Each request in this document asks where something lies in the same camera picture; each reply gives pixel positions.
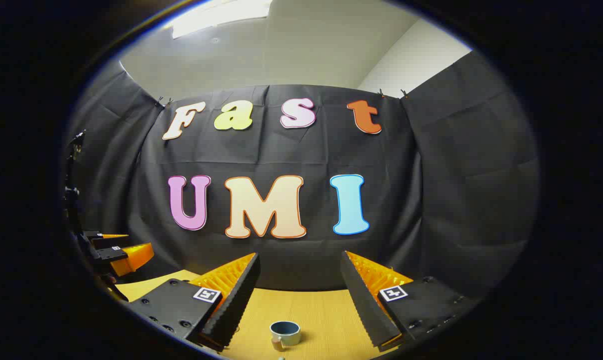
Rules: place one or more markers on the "ceiling light panel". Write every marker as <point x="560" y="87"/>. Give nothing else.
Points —
<point x="221" y="15"/>

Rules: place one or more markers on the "light blue cup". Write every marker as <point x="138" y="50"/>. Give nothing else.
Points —
<point x="285" y="332"/>

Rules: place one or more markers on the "black backdrop cloth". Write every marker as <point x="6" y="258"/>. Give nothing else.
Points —
<point x="281" y="150"/>

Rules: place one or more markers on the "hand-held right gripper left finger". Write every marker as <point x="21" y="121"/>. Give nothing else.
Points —
<point x="236" y="305"/>

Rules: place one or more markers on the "wooden desktop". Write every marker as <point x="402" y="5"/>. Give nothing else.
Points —
<point x="321" y="320"/>

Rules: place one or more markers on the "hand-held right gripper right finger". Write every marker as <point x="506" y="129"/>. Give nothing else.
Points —
<point x="366" y="300"/>

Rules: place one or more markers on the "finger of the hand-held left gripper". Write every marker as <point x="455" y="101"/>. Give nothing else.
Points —
<point x="131" y="259"/>
<point x="106" y="242"/>

